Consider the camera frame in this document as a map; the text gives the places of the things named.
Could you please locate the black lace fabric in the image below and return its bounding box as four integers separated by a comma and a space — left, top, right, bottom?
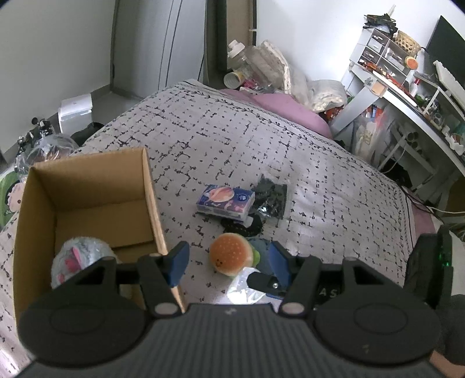
220, 214, 264, 238

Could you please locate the black monitor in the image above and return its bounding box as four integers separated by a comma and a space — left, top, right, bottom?
425, 15, 465, 79

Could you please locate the clear jar with white lid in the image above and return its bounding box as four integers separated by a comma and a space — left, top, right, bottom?
227, 40, 255, 72

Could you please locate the paper cup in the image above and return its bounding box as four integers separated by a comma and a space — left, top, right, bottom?
223, 70, 246, 88

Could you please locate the clear plastic floor bag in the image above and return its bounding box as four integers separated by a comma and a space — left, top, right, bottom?
15, 132, 79, 176

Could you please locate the blue tissue pack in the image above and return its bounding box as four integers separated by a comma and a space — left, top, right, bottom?
196, 184, 256, 222

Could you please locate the dark teal cloth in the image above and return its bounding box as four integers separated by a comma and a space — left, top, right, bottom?
248, 238, 277, 274

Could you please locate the white box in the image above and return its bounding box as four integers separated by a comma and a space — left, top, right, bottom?
58, 93, 94, 133

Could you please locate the cream quilted foam sheet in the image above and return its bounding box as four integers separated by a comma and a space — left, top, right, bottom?
253, 40, 292, 96

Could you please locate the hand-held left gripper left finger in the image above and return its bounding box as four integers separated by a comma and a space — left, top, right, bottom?
52, 241, 190, 318

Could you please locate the white keyboard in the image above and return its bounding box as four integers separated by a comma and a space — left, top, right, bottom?
434, 60, 465, 110

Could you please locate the grey door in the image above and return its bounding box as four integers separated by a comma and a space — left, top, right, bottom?
110, 0, 208, 99

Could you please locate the brown cardboard box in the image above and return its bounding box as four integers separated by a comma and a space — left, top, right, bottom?
12, 147, 188, 321

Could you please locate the woven basket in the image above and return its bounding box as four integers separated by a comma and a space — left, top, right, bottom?
394, 31, 421, 56

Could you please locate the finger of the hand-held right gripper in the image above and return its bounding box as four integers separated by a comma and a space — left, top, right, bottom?
246, 271, 286, 299

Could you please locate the black floor bag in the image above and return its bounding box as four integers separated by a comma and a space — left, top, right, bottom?
70, 122, 105, 147

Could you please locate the green cartoon cushion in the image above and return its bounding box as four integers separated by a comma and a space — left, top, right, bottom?
0, 171, 29, 229

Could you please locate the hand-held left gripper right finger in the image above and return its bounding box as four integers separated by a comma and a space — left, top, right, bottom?
268, 240, 404, 315

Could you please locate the hamburger plush toy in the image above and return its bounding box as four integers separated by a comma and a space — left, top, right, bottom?
210, 233, 261, 279

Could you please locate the white desk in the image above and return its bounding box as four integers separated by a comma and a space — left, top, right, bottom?
332, 66, 465, 190

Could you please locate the bagged grey pink plush toy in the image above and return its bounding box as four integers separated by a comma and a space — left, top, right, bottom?
50, 236, 117, 291

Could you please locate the white drawer organiser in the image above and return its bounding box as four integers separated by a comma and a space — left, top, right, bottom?
357, 27, 414, 87

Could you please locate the pink pillow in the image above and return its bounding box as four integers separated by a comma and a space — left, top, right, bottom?
221, 88, 333, 139

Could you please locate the person's right forearm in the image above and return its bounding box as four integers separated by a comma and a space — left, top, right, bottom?
434, 294, 465, 365

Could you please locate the clear bag of black items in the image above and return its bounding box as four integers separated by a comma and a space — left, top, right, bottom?
252, 174, 288, 221

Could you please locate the small black tripod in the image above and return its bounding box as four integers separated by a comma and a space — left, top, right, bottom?
18, 117, 52, 147

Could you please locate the white plastic bag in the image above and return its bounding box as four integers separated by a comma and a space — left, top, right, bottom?
304, 78, 348, 112

